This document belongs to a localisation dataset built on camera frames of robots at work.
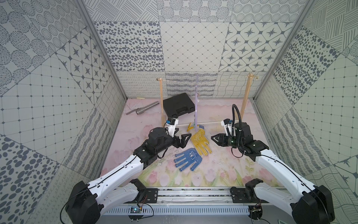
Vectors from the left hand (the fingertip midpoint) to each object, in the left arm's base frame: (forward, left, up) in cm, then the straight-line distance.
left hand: (188, 134), depth 72 cm
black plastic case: (+39, +8, -20) cm, 44 cm away
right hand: (+2, -15, -9) cm, 18 cm away
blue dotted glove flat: (-3, 0, -24) cm, 24 cm away
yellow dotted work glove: (+7, -9, -22) cm, 24 cm away
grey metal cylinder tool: (+33, +38, -19) cm, 54 cm away
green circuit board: (-31, +27, -26) cm, 48 cm away
